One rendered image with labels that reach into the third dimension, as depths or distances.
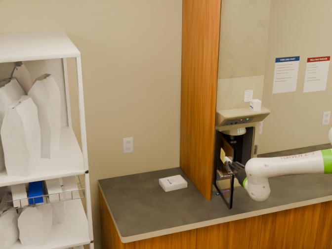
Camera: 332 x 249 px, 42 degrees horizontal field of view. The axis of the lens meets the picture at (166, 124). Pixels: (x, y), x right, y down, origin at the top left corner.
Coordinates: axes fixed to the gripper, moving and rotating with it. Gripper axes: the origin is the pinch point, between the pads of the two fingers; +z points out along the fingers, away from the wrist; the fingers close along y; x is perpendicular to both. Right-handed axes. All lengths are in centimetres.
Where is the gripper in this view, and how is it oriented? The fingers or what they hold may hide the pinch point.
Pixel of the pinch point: (228, 161)
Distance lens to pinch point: 252.3
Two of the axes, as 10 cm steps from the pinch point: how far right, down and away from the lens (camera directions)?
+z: -3.3, -3.5, 8.8
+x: 0.0, 9.3, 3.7
